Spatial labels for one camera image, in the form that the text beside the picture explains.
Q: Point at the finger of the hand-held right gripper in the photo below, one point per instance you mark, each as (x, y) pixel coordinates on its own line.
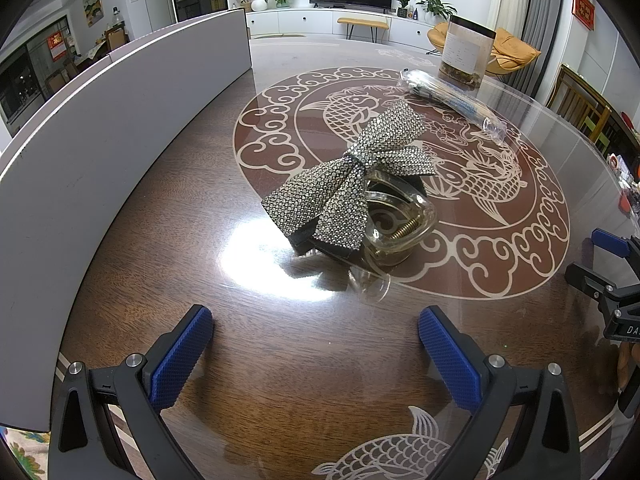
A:
(610, 242)
(585, 280)

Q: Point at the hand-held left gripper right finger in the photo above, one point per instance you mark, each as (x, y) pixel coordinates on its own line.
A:
(450, 360)

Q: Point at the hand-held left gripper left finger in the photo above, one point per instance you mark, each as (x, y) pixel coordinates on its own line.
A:
(182, 360)

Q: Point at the rhinestone bow hair claw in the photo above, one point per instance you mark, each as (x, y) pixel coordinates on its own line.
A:
(325, 195)

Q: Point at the clear long plastic packet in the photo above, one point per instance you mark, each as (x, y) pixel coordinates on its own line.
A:
(450, 100)

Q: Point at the grey partition board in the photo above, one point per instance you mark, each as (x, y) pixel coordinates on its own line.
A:
(75, 135)

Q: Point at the brown patterned wooden desktop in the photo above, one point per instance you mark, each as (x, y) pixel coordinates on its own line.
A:
(175, 185)

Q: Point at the person's right hand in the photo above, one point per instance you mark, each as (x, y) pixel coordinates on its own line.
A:
(627, 367)

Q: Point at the pile of assorted clutter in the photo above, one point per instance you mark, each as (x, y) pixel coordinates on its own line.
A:
(625, 170)

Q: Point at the wooden chair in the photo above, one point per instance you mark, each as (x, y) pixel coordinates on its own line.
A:
(580, 105)

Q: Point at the floral cloth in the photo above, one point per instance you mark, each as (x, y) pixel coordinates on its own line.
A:
(22, 455)

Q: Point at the orange lounge chair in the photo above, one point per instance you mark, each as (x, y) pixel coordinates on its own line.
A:
(515, 50)

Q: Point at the grey curtain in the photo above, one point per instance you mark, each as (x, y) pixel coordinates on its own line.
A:
(545, 30)

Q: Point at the clear jar with black lid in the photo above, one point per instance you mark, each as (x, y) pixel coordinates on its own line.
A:
(465, 50)

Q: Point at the broad leaf potted plant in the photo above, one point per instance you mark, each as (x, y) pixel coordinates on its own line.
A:
(435, 6)

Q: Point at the small potted plant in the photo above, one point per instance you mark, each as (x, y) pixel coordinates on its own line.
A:
(402, 6)

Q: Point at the brown dining chair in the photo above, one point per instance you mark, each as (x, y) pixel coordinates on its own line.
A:
(117, 39)

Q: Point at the wooden bench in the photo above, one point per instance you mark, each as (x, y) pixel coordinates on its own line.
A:
(362, 21)

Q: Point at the red calendar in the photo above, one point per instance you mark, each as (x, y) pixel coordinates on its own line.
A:
(56, 47)

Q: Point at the white television cabinet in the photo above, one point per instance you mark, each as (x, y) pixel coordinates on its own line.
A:
(310, 22)

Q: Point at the white round vase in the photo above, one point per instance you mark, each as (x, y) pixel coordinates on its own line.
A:
(258, 5)

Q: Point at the red wall hanging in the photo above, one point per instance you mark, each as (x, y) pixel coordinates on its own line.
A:
(583, 9)

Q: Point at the landscape wall painting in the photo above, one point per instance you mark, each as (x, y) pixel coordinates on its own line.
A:
(91, 6)

